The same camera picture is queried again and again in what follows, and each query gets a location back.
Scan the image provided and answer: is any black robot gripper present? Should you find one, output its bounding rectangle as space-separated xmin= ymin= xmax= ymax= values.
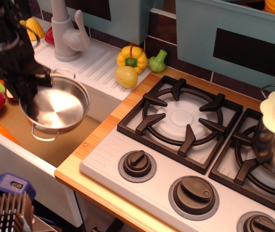
xmin=0 ymin=33 xmax=52 ymax=104

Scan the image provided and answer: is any small steel pan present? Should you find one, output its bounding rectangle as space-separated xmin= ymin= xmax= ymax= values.
xmin=19 ymin=68 xmax=90 ymax=142

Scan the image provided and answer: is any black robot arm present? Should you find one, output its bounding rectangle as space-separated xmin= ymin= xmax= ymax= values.
xmin=0 ymin=0 xmax=52 ymax=105

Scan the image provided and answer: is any left brown stove knob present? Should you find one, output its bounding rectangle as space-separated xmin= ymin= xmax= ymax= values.
xmin=118 ymin=150 xmax=157 ymax=183

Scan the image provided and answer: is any brown stove knob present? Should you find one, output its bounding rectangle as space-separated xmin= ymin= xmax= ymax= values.
xmin=168 ymin=175 xmax=219 ymax=221
xmin=237 ymin=211 xmax=275 ymax=232
xmin=118 ymin=150 xmax=157 ymax=183

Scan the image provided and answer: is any middle brown stove knob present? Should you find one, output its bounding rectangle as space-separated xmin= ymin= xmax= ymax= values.
xmin=168 ymin=175 xmax=219 ymax=221

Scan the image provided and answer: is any tall steel pot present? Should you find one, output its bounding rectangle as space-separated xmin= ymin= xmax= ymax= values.
xmin=253 ymin=85 xmax=275 ymax=174

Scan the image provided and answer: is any right brown stove knob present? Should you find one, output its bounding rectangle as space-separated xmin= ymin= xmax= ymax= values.
xmin=237 ymin=211 xmax=275 ymax=232

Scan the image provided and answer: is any purple toy eggplant half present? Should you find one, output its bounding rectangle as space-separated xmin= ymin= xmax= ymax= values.
xmin=6 ymin=89 xmax=18 ymax=102

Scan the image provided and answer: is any red toy pepper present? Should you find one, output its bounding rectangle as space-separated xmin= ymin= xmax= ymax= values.
xmin=45 ymin=27 xmax=55 ymax=45

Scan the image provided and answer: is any grey toy faucet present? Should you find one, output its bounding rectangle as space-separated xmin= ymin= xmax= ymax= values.
xmin=51 ymin=0 xmax=91 ymax=62

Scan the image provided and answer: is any yellow toy corn half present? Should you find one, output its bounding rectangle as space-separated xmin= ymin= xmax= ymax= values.
xmin=26 ymin=18 xmax=45 ymax=41

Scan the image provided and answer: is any small yellow toy corn piece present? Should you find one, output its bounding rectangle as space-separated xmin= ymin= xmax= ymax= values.
xmin=19 ymin=20 xmax=26 ymax=26

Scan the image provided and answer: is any blue clamp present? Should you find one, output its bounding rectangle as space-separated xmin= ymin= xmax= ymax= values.
xmin=0 ymin=173 xmax=36 ymax=201

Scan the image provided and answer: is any yellow toy potato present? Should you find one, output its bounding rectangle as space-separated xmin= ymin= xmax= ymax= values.
xmin=115 ymin=66 xmax=138 ymax=88

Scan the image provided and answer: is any yellow toy bell pepper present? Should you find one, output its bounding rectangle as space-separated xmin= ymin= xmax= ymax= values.
xmin=116 ymin=45 xmax=147 ymax=74

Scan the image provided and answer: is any left teal cabinet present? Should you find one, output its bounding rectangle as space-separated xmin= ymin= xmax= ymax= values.
xmin=37 ymin=0 xmax=165 ymax=45

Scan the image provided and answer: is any teal cabinet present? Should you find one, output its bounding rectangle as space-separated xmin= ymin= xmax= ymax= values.
xmin=176 ymin=0 xmax=275 ymax=87
xmin=37 ymin=0 xmax=165 ymax=45

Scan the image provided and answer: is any metal heat sink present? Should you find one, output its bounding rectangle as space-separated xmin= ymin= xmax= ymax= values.
xmin=0 ymin=192 xmax=34 ymax=232

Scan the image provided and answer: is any green toy broccoli stalk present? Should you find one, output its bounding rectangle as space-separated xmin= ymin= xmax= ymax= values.
xmin=149 ymin=49 xmax=167 ymax=73

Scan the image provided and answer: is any black left burner grate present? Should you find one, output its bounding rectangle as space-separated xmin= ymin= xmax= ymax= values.
xmin=117 ymin=76 xmax=243 ymax=174

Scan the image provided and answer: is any black burner grate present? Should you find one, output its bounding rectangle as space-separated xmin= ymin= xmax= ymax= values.
xmin=209 ymin=109 xmax=275 ymax=210
xmin=117 ymin=76 xmax=243 ymax=174

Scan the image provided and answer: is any right teal cabinet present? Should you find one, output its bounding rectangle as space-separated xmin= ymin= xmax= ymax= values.
xmin=176 ymin=0 xmax=275 ymax=87

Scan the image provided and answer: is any black right burner grate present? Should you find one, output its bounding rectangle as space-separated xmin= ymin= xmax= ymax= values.
xmin=209 ymin=109 xmax=275 ymax=210

